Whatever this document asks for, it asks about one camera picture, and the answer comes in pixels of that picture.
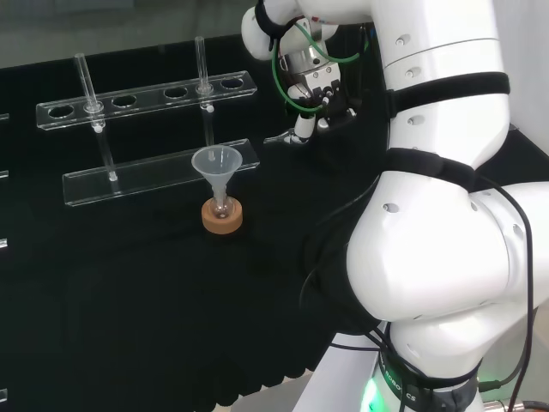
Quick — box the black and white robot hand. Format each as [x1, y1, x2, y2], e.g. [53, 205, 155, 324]
[283, 64, 358, 147]

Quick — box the translucent plastic funnel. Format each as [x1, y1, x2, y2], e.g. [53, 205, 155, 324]
[190, 145, 244, 203]

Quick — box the clear acrylic funnel stand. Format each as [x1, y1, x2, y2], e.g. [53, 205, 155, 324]
[35, 35, 262, 208]

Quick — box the small round-bottom glass flask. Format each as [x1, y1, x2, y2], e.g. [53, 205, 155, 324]
[209, 188, 233, 221]

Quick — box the black bench cloth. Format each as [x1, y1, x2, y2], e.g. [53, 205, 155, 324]
[0, 32, 549, 407]

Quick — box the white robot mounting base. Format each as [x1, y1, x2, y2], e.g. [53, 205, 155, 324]
[295, 332, 389, 412]

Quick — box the clear acrylic rack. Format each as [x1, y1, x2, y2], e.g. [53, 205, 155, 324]
[0, 112, 10, 180]

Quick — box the cork ring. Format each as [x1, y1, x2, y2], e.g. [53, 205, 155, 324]
[201, 197, 244, 235]

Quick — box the black cable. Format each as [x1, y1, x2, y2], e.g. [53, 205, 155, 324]
[469, 171, 535, 412]
[299, 173, 389, 344]

